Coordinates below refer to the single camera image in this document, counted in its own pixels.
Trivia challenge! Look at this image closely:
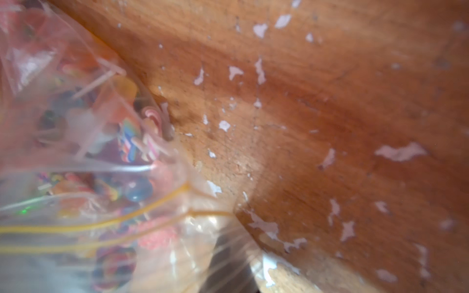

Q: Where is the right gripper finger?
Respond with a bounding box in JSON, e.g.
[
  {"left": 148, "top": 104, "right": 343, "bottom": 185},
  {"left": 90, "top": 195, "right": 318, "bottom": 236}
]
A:
[{"left": 199, "top": 223, "right": 260, "bottom": 293}]

